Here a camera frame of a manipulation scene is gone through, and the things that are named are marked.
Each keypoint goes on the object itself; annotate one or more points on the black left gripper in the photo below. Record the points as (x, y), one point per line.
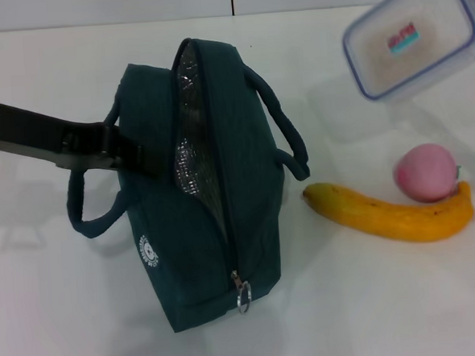
(37, 129)

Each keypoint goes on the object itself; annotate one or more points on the clear food container blue seal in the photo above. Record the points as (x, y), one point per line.
(411, 46)

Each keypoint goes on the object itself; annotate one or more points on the dark teal insulated lunch bag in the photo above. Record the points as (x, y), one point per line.
(246, 185)

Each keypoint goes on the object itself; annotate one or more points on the pink toy peach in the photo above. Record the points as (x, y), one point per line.
(423, 174)

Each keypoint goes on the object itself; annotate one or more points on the yellow banana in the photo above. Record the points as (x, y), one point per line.
(405, 220)

